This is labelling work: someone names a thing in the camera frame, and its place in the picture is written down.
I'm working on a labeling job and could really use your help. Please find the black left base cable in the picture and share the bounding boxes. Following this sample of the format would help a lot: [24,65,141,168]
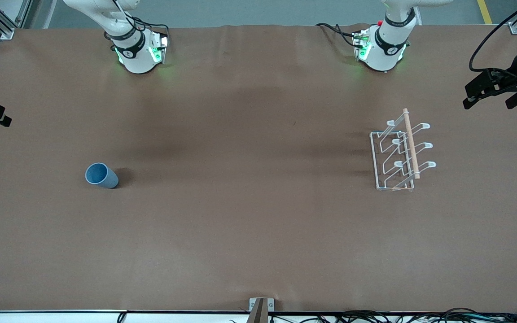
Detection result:
[315,22,359,48]

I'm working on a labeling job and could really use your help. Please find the metal bracket with brown post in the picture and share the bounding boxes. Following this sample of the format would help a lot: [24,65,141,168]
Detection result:
[247,297,275,323]

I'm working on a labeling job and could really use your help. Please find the blue plastic cup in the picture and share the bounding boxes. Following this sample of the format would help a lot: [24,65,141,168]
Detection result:
[85,162,119,189]

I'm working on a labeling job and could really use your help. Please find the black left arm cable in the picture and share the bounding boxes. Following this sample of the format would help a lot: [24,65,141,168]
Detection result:
[468,0,517,73]

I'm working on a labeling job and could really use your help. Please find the black right base cables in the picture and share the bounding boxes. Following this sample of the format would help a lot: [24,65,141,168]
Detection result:
[113,0,170,39]

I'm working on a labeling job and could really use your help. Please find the brown table cover mat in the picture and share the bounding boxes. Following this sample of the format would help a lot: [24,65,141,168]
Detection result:
[0,23,517,313]

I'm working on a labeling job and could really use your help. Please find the white wire cup rack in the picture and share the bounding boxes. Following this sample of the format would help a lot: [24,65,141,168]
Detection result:
[369,108,437,192]

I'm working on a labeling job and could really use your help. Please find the black cable bundle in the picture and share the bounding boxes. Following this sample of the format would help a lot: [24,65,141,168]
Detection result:
[267,308,517,323]

